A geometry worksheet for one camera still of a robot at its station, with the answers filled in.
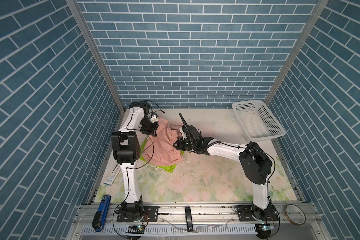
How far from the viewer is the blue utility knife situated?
2.27 ft

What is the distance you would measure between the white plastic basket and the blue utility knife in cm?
91

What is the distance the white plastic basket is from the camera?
104cm
